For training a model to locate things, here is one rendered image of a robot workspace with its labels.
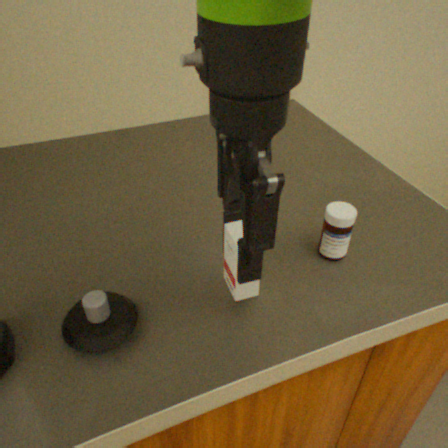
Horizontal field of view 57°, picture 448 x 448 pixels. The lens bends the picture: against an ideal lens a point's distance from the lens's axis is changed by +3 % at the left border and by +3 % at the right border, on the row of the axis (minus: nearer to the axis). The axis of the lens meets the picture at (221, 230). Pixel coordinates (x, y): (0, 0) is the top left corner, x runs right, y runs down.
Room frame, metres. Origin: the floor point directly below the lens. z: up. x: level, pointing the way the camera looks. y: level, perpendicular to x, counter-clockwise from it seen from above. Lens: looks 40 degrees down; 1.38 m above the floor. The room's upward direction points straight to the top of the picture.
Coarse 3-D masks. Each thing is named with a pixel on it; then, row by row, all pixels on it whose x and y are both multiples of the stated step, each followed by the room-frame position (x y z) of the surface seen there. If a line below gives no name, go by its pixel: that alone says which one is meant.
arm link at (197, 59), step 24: (216, 24) 0.34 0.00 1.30; (288, 24) 0.33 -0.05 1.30; (216, 48) 0.34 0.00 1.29; (240, 48) 0.33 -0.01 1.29; (264, 48) 0.33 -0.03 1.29; (288, 48) 0.33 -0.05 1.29; (216, 72) 0.34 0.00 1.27; (240, 72) 0.33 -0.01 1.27; (264, 72) 0.33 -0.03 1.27; (288, 72) 0.34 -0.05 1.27; (240, 96) 0.33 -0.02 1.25; (264, 96) 0.33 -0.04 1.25
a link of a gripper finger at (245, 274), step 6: (240, 240) 0.34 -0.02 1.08; (240, 252) 0.34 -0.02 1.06; (246, 252) 0.34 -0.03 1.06; (240, 258) 0.34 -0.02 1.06; (246, 258) 0.34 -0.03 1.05; (240, 264) 0.34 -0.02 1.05; (246, 264) 0.34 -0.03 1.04; (240, 270) 0.34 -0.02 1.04; (246, 270) 0.34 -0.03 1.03; (252, 270) 0.34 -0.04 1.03; (258, 270) 0.35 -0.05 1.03; (240, 276) 0.34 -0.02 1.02; (246, 276) 0.34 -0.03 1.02; (252, 276) 0.34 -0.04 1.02; (258, 276) 0.35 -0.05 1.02; (240, 282) 0.34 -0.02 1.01; (246, 282) 0.34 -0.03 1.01
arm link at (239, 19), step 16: (208, 0) 0.34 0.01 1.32; (224, 0) 0.33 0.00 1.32; (240, 0) 0.33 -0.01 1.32; (256, 0) 0.33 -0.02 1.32; (272, 0) 0.33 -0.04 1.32; (288, 0) 0.33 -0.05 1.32; (304, 0) 0.34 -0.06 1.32; (208, 16) 0.34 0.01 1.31; (224, 16) 0.33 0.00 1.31; (240, 16) 0.33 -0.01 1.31; (256, 16) 0.33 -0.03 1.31; (272, 16) 0.33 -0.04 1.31; (288, 16) 0.33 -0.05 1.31; (304, 16) 0.35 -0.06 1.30
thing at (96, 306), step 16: (80, 304) 0.34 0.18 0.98; (96, 304) 0.31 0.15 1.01; (112, 304) 0.34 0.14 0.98; (128, 304) 0.34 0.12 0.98; (64, 320) 0.32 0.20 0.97; (80, 320) 0.31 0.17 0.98; (96, 320) 0.31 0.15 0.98; (112, 320) 0.31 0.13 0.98; (128, 320) 0.31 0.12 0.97; (64, 336) 0.30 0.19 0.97; (80, 336) 0.29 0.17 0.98; (96, 336) 0.29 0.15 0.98; (112, 336) 0.29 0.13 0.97; (96, 352) 0.29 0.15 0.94
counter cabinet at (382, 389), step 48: (432, 336) 0.42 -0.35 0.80; (288, 384) 0.32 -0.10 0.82; (336, 384) 0.35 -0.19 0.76; (384, 384) 0.40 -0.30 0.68; (432, 384) 0.45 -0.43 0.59; (192, 432) 0.26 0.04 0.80; (240, 432) 0.29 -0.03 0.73; (288, 432) 0.32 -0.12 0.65; (336, 432) 0.37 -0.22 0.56; (384, 432) 0.42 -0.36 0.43
